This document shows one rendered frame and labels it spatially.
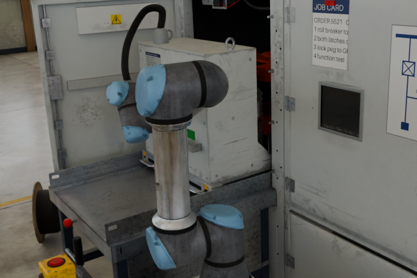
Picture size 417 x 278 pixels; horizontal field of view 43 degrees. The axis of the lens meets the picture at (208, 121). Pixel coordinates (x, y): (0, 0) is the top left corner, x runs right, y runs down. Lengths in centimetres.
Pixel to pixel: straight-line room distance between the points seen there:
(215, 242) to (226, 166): 56
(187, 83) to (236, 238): 46
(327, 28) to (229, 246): 71
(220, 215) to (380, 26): 67
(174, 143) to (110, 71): 112
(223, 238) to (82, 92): 114
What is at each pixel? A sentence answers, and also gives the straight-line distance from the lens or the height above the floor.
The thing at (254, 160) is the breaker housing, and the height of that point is 97.
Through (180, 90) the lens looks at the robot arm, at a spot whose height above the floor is 140.
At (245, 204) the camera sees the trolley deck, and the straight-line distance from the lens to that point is 194.
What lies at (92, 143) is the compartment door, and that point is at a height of 95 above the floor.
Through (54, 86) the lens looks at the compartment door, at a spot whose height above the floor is 123.
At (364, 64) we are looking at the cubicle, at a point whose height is 138.
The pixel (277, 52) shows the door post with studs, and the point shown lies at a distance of 186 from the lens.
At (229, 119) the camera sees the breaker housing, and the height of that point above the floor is 115.
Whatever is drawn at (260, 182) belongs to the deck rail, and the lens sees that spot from 200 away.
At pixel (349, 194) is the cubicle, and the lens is 172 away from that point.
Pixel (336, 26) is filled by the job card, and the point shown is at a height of 148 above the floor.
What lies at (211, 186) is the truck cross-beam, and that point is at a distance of 187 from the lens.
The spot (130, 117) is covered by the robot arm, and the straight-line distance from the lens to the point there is 160.
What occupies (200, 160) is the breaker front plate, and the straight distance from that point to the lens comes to 191.
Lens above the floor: 166
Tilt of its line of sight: 16 degrees down
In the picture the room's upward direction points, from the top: 3 degrees counter-clockwise
